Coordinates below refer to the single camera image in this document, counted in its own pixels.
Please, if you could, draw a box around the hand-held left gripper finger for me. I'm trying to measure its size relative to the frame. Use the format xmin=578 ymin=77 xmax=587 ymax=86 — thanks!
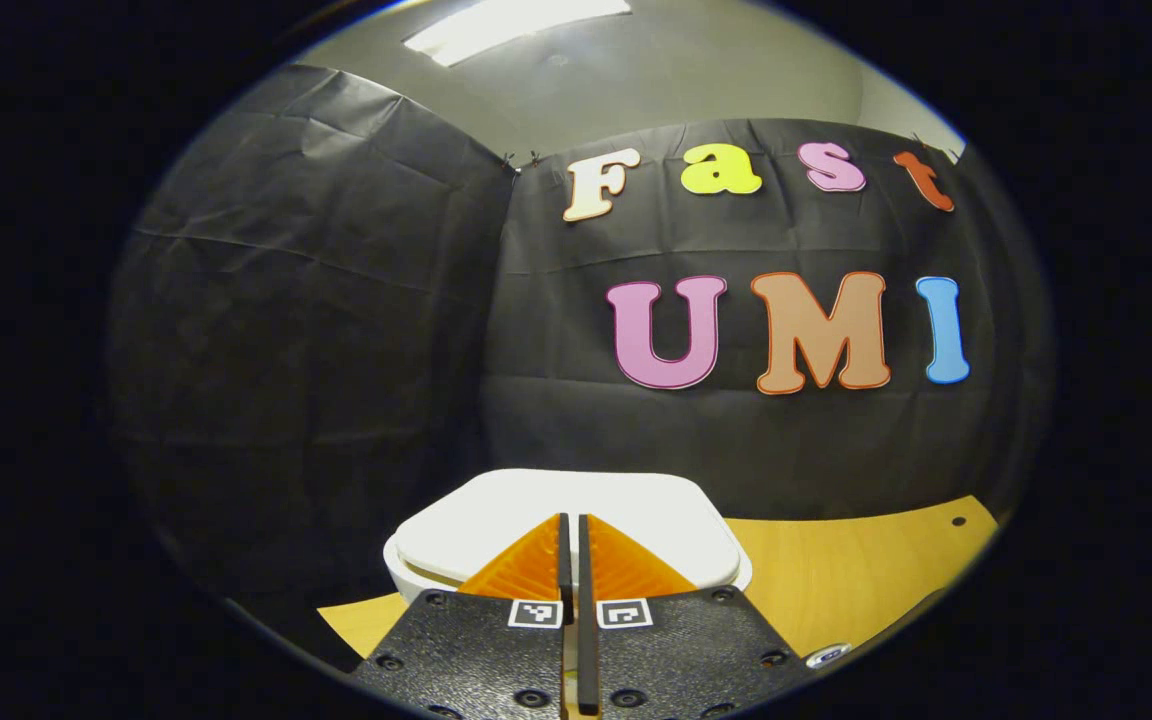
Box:
xmin=576 ymin=513 xmax=817 ymax=720
xmin=351 ymin=513 xmax=574 ymax=720

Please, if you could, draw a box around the white desktop garbage bin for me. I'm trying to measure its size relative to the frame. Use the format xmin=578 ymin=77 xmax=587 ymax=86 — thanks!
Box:
xmin=383 ymin=468 xmax=753 ymax=606

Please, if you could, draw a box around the black backdrop cloth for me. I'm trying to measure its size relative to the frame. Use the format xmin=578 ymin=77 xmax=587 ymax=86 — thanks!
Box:
xmin=106 ymin=65 xmax=1055 ymax=651

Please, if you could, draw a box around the ceiling light panel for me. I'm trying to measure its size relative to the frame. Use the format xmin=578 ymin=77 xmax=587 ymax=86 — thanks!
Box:
xmin=403 ymin=0 xmax=632 ymax=68

